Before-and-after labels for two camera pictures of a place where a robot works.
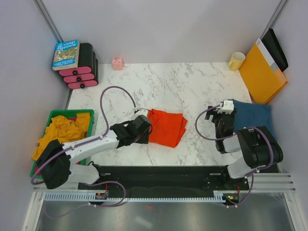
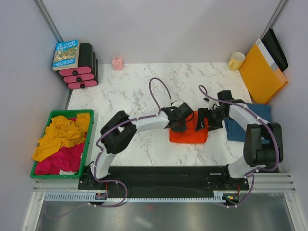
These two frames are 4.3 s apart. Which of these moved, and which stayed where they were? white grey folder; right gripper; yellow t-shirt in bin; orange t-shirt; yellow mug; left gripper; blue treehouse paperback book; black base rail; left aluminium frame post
Moved: orange t-shirt; right gripper; left gripper
Stayed: yellow mug; blue treehouse paperback book; black base rail; yellow t-shirt in bin; white grey folder; left aluminium frame post
